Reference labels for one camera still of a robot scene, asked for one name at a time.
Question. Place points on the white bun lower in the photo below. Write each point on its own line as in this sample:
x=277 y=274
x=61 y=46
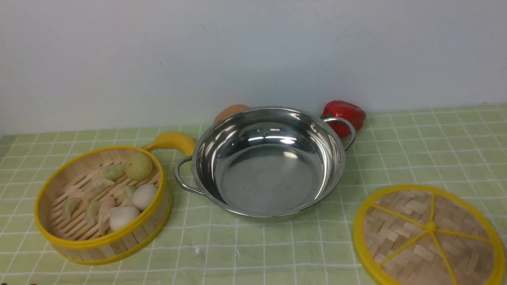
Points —
x=122 y=216

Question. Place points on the green checked tablecloth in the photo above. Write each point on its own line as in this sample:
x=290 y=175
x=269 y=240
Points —
x=460 y=150

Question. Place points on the woven bamboo steamer lid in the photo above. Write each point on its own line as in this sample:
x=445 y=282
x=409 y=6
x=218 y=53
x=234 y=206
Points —
x=412 y=234

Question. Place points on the green dumpling top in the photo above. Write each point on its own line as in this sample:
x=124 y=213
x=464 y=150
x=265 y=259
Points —
x=112 y=172

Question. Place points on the green dumpling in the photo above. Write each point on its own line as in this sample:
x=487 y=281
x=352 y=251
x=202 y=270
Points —
x=112 y=172
x=91 y=212
x=69 y=207

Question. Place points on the pink dumpling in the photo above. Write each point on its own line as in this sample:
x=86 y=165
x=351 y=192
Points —
x=107 y=203

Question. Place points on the yellow banana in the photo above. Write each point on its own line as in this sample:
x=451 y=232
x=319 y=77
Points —
x=175 y=140

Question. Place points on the green round bun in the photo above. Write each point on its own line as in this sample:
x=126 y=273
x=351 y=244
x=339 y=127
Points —
x=138 y=167

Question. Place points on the red bell pepper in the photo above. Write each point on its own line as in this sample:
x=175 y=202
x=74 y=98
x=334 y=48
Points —
x=342 y=109

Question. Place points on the orange fruit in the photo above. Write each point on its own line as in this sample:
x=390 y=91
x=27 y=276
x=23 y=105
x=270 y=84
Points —
x=231 y=110

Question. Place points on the white bun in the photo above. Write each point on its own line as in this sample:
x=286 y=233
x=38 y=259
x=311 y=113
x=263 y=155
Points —
x=122 y=216
x=143 y=196

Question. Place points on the stainless steel pot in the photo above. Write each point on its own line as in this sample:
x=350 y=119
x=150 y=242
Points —
x=268 y=162

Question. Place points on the bamboo steamer basket yellow rim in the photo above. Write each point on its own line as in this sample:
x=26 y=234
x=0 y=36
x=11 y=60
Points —
x=82 y=243

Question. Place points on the white dumpling centre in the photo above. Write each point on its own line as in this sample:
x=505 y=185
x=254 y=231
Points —
x=94 y=187

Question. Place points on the green dumpling left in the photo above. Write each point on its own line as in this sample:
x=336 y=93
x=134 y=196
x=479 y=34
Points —
x=69 y=207

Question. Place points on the white bun upper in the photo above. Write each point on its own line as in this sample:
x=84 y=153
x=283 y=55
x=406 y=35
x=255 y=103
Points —
x=143 y=196

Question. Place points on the green dumpling lower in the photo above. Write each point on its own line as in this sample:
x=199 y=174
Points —
x=91 y=212

